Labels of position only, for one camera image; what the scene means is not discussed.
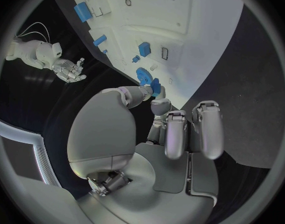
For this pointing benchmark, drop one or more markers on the blue gear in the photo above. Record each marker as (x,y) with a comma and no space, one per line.
(143,74)

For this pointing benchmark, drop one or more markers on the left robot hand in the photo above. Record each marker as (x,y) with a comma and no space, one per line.
(133,171)

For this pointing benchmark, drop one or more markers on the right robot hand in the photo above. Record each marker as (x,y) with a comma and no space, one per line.
(68,71)

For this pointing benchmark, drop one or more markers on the white task board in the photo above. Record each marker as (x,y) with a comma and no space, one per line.
(156,13)

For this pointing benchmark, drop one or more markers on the blue square block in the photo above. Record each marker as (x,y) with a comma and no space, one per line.
(144,49)

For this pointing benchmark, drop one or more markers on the small blue peg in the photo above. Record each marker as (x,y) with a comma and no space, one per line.
(135,59)
(105,51)

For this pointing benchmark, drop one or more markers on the large blue block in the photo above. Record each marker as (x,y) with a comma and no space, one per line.
(82,11)

